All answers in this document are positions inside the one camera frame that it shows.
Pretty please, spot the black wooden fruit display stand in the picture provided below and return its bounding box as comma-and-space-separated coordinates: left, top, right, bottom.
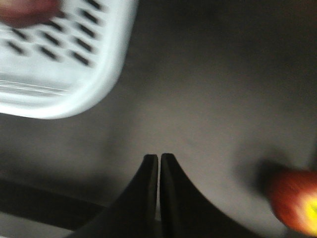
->
0, 0, 317, 238

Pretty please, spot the red yellow apple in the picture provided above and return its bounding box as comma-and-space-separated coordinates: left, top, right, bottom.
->
0, 0, 61, 28
266, 170, 317, 237

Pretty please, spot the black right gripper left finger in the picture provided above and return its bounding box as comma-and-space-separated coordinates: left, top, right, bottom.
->
68, 154, 158, 238

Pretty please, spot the light blue plastic basket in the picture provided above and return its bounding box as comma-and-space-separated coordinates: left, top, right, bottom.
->
0, 0, 138, 119

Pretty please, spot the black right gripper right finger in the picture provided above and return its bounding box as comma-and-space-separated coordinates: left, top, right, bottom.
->
160, 153, 257, 238

